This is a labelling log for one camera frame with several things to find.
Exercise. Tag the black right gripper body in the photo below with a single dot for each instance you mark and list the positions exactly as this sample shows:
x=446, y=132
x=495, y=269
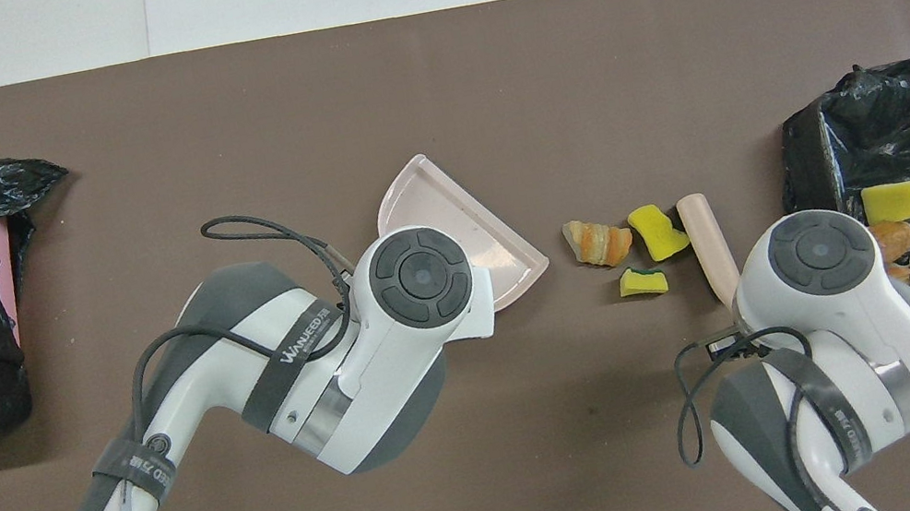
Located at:
x=728, y=343

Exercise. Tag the beige hand brush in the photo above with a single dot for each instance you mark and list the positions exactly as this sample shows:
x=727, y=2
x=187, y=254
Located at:
x=708, y=248

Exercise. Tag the small yellow green sponge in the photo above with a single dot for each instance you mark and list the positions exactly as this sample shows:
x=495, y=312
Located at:
x=642, y=282

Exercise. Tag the yellow sponge piece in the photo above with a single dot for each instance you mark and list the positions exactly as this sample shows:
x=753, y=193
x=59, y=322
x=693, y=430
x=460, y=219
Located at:
x=657, y=231
x=897, y=201

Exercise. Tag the brown bread roll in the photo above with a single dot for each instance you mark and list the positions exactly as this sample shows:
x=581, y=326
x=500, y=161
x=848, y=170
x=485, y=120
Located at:
x=897, y=238

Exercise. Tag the beige plastic dustpan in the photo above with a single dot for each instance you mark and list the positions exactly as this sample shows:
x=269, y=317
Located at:
x=456, y=208

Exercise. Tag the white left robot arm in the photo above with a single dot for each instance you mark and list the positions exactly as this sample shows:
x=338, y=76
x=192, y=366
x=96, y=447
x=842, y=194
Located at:
x=250, y=366

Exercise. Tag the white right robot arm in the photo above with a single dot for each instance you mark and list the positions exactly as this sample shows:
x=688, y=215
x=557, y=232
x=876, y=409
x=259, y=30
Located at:
x=862, y=333

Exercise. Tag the pink plastic bin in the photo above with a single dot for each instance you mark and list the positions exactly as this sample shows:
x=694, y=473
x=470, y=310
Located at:
x=5, y=279

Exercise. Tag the brown table mat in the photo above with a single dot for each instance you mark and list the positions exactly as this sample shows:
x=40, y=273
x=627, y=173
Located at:
x=426, y=92

